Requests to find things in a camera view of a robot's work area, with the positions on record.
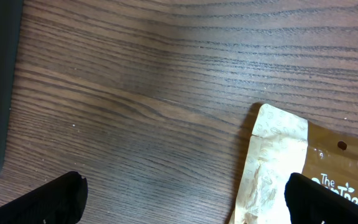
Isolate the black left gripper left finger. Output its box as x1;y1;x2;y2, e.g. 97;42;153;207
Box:
0;171;88;224

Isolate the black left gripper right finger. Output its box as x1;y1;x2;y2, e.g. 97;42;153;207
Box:
284;173;358;224

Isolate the brown snack pouch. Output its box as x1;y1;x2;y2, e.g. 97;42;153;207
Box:
229;104;358;223

